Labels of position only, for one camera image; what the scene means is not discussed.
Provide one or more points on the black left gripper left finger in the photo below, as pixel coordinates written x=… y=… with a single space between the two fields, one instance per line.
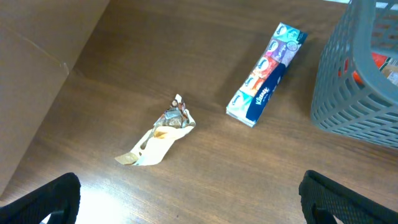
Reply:
x=59 y=200

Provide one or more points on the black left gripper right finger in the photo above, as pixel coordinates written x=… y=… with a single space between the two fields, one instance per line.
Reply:
x=325 y=201

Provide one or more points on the beige snack wrapper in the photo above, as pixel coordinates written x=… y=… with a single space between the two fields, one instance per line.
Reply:
x=174 y=123

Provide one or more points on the Kleenex tissue multipack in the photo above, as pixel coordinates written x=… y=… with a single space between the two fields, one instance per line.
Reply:
x=249 y=101

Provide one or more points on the red biscuit packet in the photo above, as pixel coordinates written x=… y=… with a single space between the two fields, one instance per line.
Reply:
x=386 y=65

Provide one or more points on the grey plastic basket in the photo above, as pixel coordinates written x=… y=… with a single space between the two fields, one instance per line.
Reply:
x=352 y=97

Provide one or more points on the brown cardboard box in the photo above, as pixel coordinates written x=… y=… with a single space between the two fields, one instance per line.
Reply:
x=41 y=40

